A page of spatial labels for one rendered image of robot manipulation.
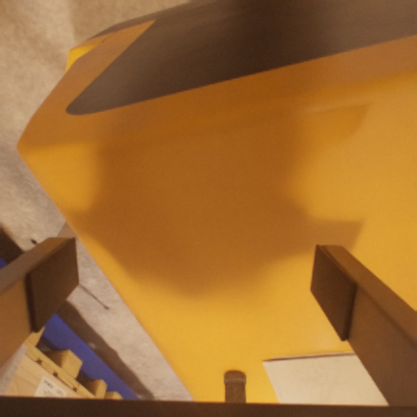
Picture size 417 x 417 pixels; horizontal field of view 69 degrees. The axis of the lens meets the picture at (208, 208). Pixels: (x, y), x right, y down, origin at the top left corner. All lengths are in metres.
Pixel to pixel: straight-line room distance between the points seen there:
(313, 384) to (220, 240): 0.23
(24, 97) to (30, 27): 0.24
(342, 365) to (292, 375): 0.05
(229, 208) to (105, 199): 0.07
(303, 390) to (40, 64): 1.14
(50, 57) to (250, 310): 1.07
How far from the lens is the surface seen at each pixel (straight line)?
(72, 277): 0.17
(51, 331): 1.93
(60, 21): 1.16
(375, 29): 0.25
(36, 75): 1.25
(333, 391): 0.41
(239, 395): 0.36
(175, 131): 0.16
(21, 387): 1.73
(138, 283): 0.25
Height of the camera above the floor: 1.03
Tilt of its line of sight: 51 degrees down
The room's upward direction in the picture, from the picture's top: 175 degrees counter-clockwise
